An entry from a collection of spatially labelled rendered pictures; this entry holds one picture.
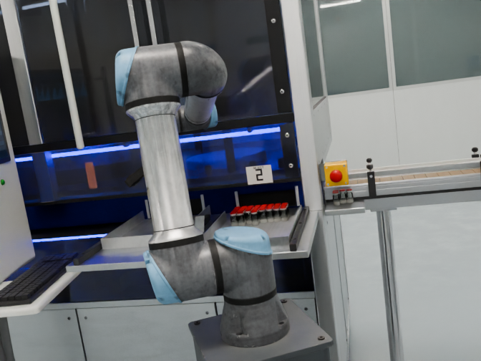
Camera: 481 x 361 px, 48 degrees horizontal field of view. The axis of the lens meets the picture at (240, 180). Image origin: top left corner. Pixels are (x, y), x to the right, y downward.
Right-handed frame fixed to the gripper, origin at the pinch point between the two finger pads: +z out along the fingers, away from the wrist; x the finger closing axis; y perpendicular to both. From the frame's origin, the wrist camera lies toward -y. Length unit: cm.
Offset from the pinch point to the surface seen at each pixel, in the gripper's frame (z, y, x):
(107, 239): 4.1, -15.6, -7.1
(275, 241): 4.5, 38.4, -18.7
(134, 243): 5.8, -6.9, -7.2
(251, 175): -6.5, 26.3, 19.1
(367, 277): 100, 58, 180
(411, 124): 45, 116, 478
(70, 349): 55, -54, 18
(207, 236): 5.0, 16.5, -7.9
